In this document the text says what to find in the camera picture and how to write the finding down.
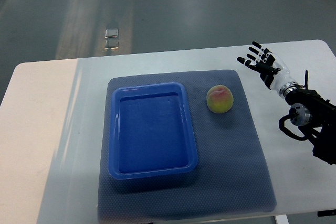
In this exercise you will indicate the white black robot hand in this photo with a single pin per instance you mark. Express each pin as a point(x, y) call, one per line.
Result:
point(272, 71)

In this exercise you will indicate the yellow red peach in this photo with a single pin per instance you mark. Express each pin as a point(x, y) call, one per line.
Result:
point(219, 99)

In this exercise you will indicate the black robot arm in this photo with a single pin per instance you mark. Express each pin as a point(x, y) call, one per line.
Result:
point(310, 117)

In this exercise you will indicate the metal floor plate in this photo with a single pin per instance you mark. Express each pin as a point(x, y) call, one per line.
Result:
point(112, 39)

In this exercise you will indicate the grey blue textured mat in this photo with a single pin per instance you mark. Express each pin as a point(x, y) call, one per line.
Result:
point(231, 177)

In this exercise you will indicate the blue plastic tray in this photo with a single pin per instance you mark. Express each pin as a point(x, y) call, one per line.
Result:
point(151, 132)

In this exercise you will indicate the black table bracket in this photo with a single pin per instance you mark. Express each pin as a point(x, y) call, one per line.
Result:
point(326, 213)

